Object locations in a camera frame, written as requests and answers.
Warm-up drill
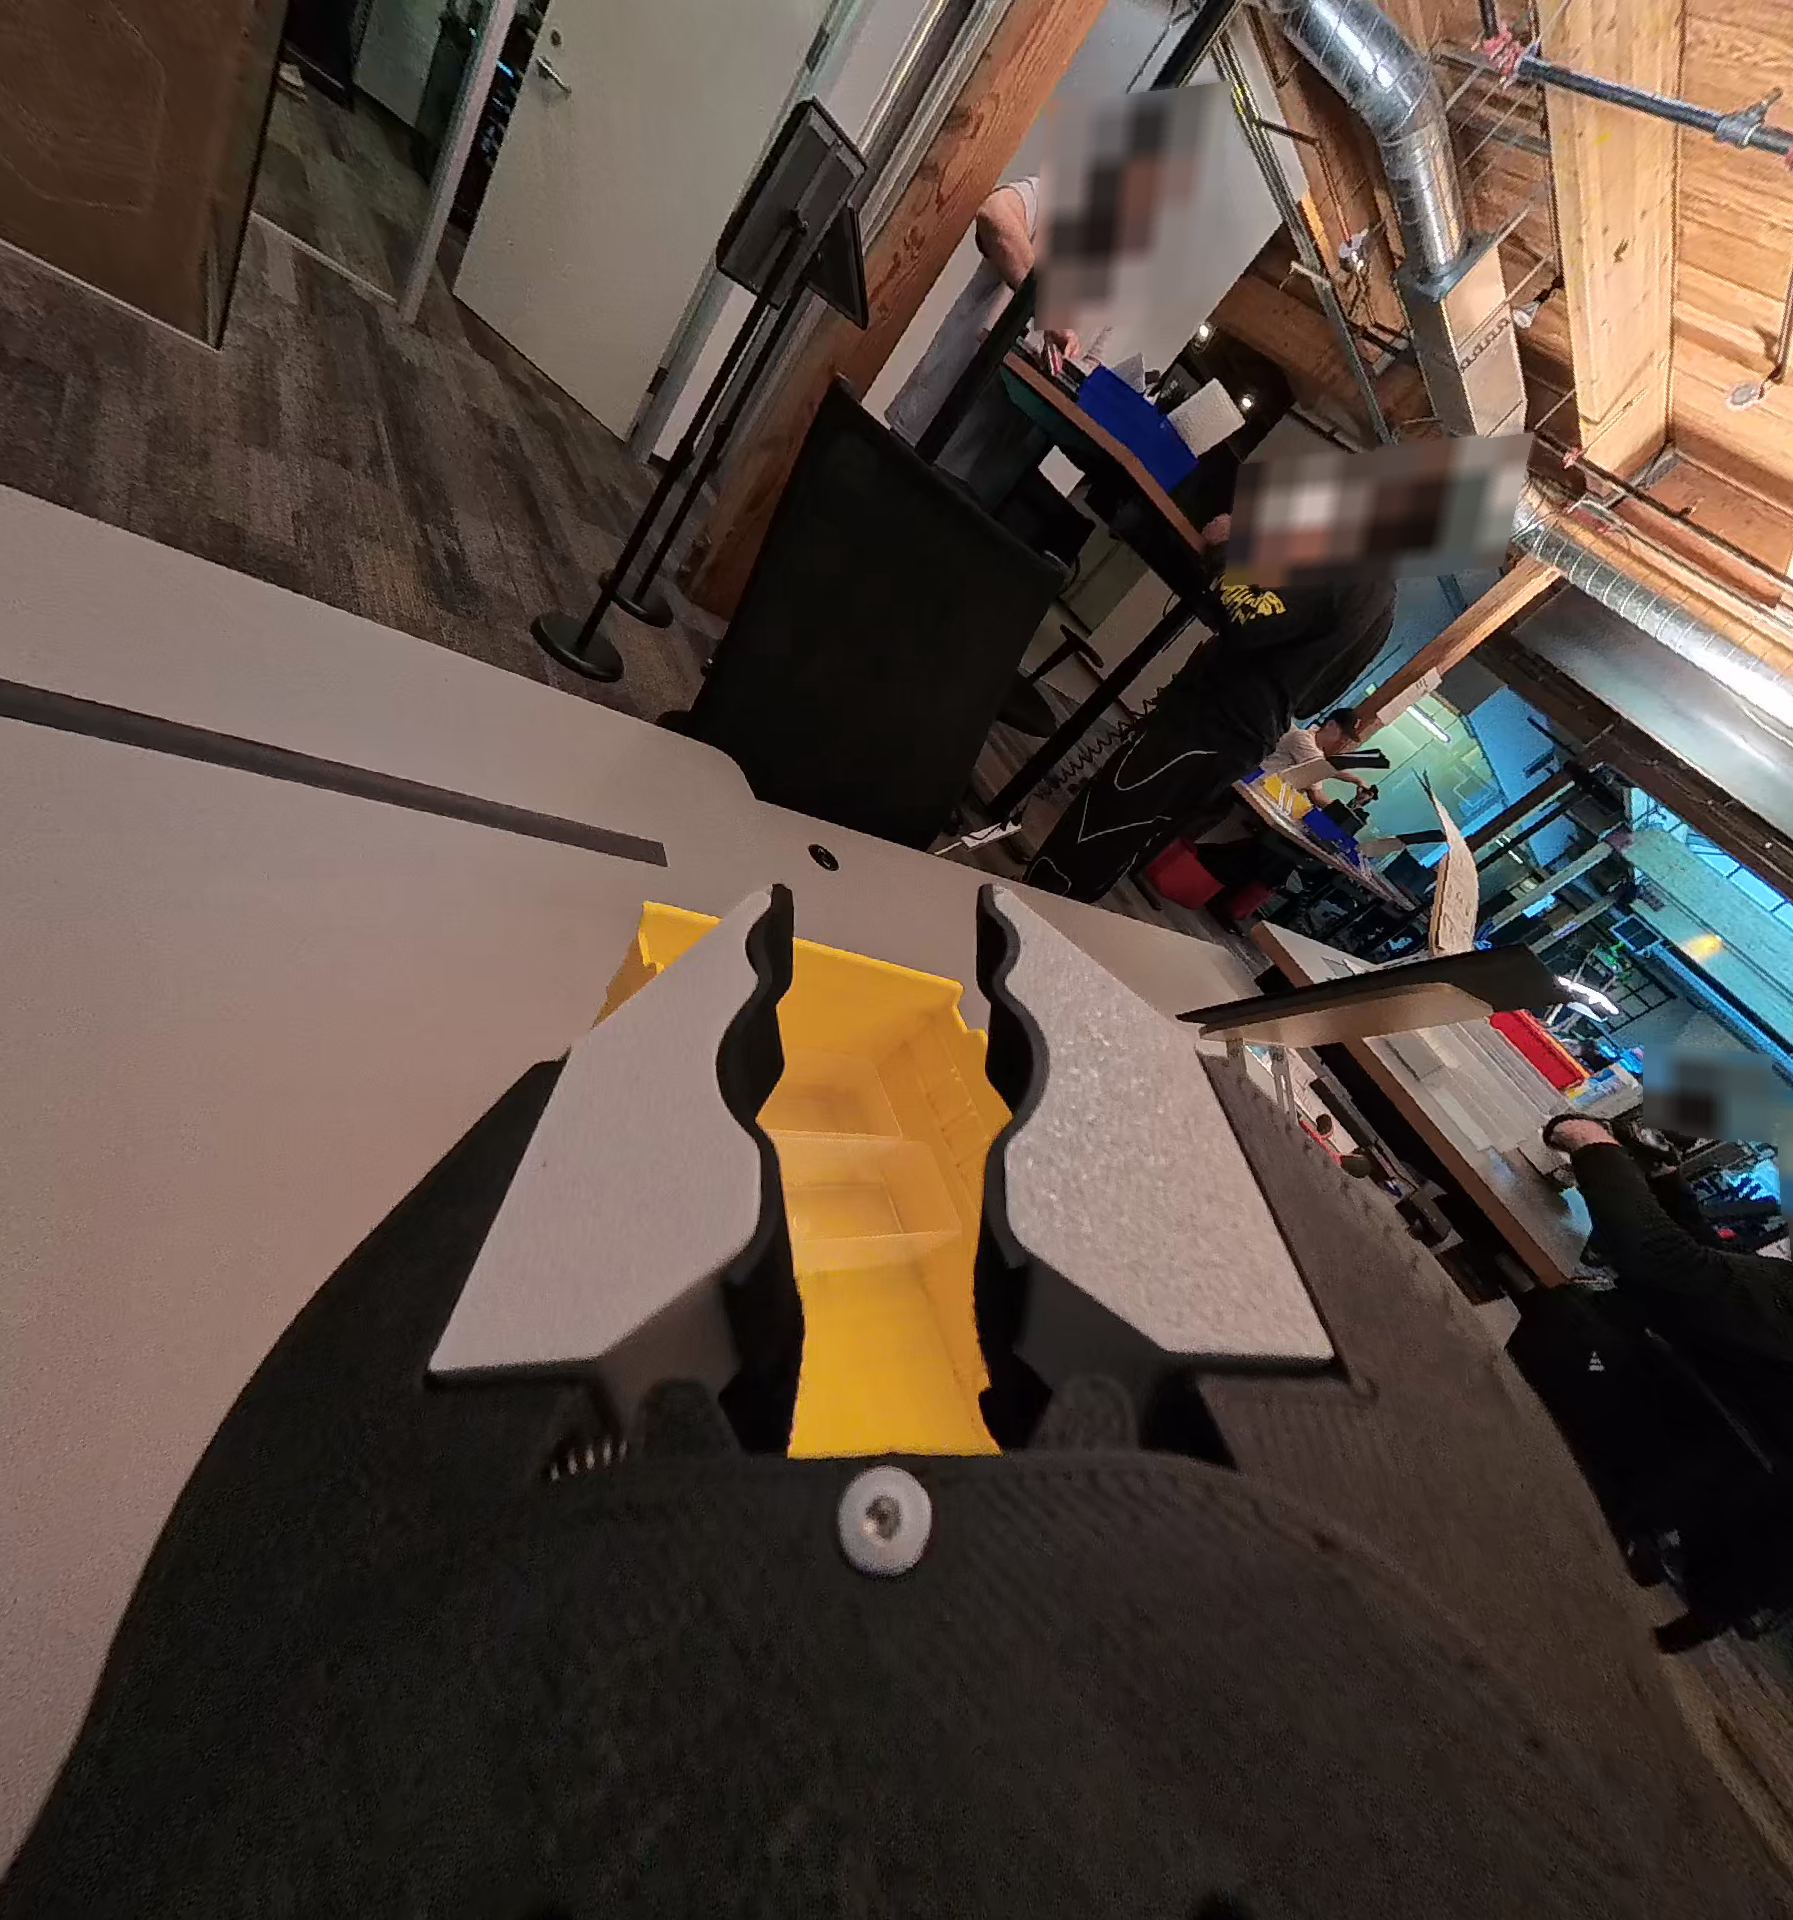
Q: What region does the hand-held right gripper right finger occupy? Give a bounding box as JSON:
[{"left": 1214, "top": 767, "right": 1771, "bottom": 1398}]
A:
[{"left": 971, "top": 885, "right": 1336, "bottom": 1454}]

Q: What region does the monitor on floor stand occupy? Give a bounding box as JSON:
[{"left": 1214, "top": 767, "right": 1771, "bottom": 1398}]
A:
[{"left": 717, "top": 98, "right": 870, "bottom": 329}]

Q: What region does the black podium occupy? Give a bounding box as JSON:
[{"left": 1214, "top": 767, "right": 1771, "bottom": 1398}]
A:
[{"left": 690, "top": 378, "right": 1073, "bottom": 855}]

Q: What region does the silver ventilation duct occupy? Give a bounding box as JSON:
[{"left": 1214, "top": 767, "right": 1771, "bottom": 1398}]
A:
[
  {"left": 1509, "top": 486, "right": 1793, "bottom": 721},
  {"left": 1276, "top": 0, "right": 1532, "bottom": 441}
]

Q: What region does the wooden desk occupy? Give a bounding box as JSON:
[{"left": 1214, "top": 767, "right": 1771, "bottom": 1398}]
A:
[{"left": 1254, "top": 918, "right": 1595, "bottom": 1295}]

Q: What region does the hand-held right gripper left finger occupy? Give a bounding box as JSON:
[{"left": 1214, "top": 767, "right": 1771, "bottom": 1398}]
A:
[{"left": 428, "top": 885, "right": 805, "bottom": 1454}]

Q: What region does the white paper sheet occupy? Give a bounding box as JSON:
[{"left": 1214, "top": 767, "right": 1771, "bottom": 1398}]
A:
[{"left": 1420, "top": 770, "right": 1485, "bottom": 961}]

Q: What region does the yellow plastic bin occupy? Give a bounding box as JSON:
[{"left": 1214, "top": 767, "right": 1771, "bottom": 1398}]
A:
[{"left": 596, "top": 899, "right": 1021, "bottom": 1460}]

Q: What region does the wooden column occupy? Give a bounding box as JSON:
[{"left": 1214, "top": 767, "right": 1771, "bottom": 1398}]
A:
[{"left": 682, "top": 0, "right": 1108, "bottom": 620}]

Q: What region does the black ceiling pipe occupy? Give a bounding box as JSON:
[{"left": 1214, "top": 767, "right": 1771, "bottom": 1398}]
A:
[{"left": 1511, "top": 45, "right": 1793, "bottom": 164}]

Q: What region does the white door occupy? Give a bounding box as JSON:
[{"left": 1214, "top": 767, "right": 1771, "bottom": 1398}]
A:
[{"left": 454, "top": 0, "right": 861, "bottom": 441}]

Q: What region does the black stanchion post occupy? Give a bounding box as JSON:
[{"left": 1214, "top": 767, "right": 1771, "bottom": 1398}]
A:
[
  {"left": 603, "top": 299, "right": 824, "bottom": 632},
  {"left": 535, "top": 285, "right": 801, "bottom": 685}
]

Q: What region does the blue plastic bin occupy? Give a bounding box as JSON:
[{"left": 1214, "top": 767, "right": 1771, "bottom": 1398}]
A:
[{"left": 1076, "top": 363, "right": 1201, "bottom": 495}]

